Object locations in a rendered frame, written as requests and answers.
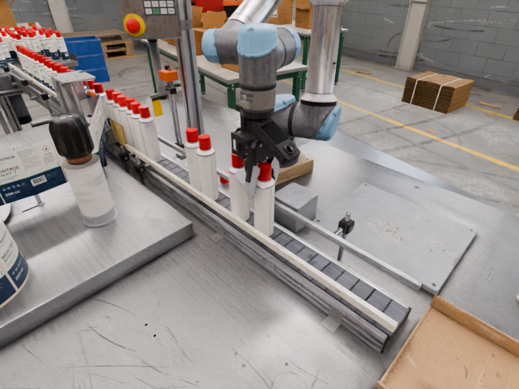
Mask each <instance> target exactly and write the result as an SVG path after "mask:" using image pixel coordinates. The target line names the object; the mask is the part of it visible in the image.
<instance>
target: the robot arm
mask: <svg viewBox="0 0 519 389"><path fill-rule="evenodd" d="M282 1H283V0H244V1H243V2H242V4H241V5H240V6H239V7H238V8H237V10H235V12H234V13H233V14H232V15H231V17H230V18H229V19H228V20H227V22H226V23H225V24H224V25H223V27H222V28H220V29H218V28H214V29H207V30H206V31H205V32H204V34H203V36H202V51H203V55H204V57H205V58H206V59H207V60H208V61H209V62H211V63H220V64H221V65H224V64H233V65H239V97H240V104H236V111H238V112H240V126H241V127H239V128H236V130H235V131H233V132H231V141H232V153H233V154H235V155H237V156H238V157H240V158H242V159H243V160H244V159H245V164H244V168H243V169H242V170H238V171H236V178H237V179H238V180H239V181H240V182H241V183H242V184H243V185H244V186H245V189H246V194H247V197H248V199H251V198H252V197H253V196H254V194H255V193H256V186H257V182H256V181H257V178H258V176H259V174H260V169H259V168H258V167H257V163H259V164H262V163H263V162H267V163H270V164H271V165H272V173H271V176H272V178H273V179H274V180H275V183H276V180H277V177H278V174H279V171H280V168H285V167H291V166H293V165H295V164H296V163H297V162H298V161H299V155H300V150H299V149H298V148H297V145H296V142H295V140H294V137H301V138H306V139H311V140H316V141H318V140H322V141H329V140H330V139H331V138H332V137H333V136H334V134H335V132H336V129H337V128H338V124H339V121H340V118H341V107H340V106H338V105H337V98H336V97H335V96H334V94H333V91H334V79H335V73H336V66H337V60H338V48H339V42H340V35H341V23H342V16H343V10H344V6H345V4H346V3H347V2H348V1H349V0H310V2H311V3H312V4H313V7H314V8H313V18H312V26H311V35H310V52H309V61H308V71H307V88H306V93H305V94H304V95H303V96H302V97H301V98H300V102H296V101H295V100H296V99H295V96H294V95H290V94H281V95H276V71H277V70H278V69H280V68H282V67H284V66H287V65H290V64H291V63H292V62H293V61H294V60H295V59H296V58H297V57H298V55H299V54H300V49H301V41H300V37H299V36H298V34H297V33H296V31H294V30H293V29H291V28H287V27H279V28H276V26H275V25H272V24H268V23H267V21H268V20H269V18H270V17H271V15H272V14H273V13H274V12H275V10H276V9H277V7H278V6H279V4H280V3H281V2H282ZM239 131H240V132H239ZM236 132H238V133H236ZM233 139H234V140H236V149H234V148H233Z"/></svg>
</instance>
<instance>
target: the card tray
mask: <svg viewBox="0 0 519 389"><path fill-rule="evenodd" d="M375 389H519V341H518V340H515V339H514V338H513V337H510V336H508V335H507V334H505V333H503V332H501V331H500V330H498V329H496V328H495V327H493V326H491V325H490V324H488V323H485V322H484V321H482V320H480V319H479V318H477V317H475V316H474V315H472V314H470V313H468V312H467V311H465V310H462V309H461V308H459V307H458V306H456V305H454V304H452V303H451V302H449V301H447V300H445V299H444V298H442V297H440V296H438V295H436V294H435V296H434V297H433V299H432V302H431V303H430V305H429V307H428V309H427V311H426V312H425V313H424V315H423V316H422V318H421V320H420V321H419V322H418V324H417V325H416V327H415V329H414V330H413V331H412V333H411V334H410V336H409V338H408V339H407V341H406V342H405V344H404V345H403V347H402V349H401V350H400V351H399V353H398V354H397V356H396V357H395V359H394V360H393V361H392V363H391V365H390V366H389V368H388V369H387V371H386V372H385V374H384V376H383V377H382V379H381V380H380V381H377V384H376V385H375Z"/></svg>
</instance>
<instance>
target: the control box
mask: <svg viewBox="0 0 519 389"><path fill-rule="evenodd" d="M117 4H118V7H119V11H120V17H121V21H122V25H123V29H124V35H125V39H126V40H138V39H180V38H181V23H180V20H179V14H178V3H177V0H175V10H176V15H144V6H143V2H142V0H117ZM128 19H136V20H138V21H139V23H140V25H141V30H140V31H139V32H138V33H136V34H134V33H131V32H129V31H128V30H127V26H126V23H127V20H128Z"/></svg>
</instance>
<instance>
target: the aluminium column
mask: <svg viewBox="0 0 519 389"><path fill-rule="evenodd" d="M177 3H178V14H179V20H180V22H181V20H189V19H192V6H191V0H177ZM179 40H180V45H181V50H180V45H179ZM175 45H176V51H177V57H178V68H179V73H180V80H181V90H182V96H183V102H184V108H185V119H186V124H187V128H189V127H190V123H191V127H195V128H197V129H198V135H201V134H205V131H204V123H203V116H202V101H201V93H200V86H199V78H198V64H197V57H196V49H195V35H194V29H187V30H181V38H180V39H175ZM181 58H182V60H181ZM182 63H183V66H182ZM183 69H184V71H183ZM184 75H185V76H184ZM185 87H186V89H185ZM186 93H187V96H186ZM187 99H188V102H187ZM188 111H189V115H188ZM189 117H190V121H189Z"/></svg>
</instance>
